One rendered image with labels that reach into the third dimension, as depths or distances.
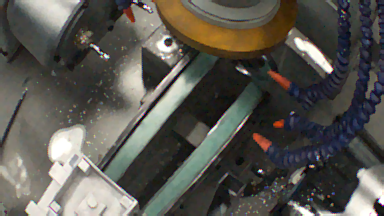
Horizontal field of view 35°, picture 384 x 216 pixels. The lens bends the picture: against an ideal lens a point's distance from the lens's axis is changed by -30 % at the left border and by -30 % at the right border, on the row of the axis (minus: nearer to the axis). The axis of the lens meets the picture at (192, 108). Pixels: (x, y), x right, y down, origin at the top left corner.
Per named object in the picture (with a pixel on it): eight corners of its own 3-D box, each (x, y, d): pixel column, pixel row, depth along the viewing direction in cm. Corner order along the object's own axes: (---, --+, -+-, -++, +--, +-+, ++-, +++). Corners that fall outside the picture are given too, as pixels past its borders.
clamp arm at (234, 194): (215, 205, 114) (231, 166, 90) (230, 214, 114) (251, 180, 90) (200, 220, 113) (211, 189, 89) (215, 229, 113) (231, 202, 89)
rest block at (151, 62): (162, 43, 143) (164, 18, 132) (194, 66, 142) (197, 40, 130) (140, 68, 141) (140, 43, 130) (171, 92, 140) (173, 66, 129)
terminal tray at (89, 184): (85, 164, 107) (80, 151, 101) (142, 211, 106) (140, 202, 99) (52, 212, 104) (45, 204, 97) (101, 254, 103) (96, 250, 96)
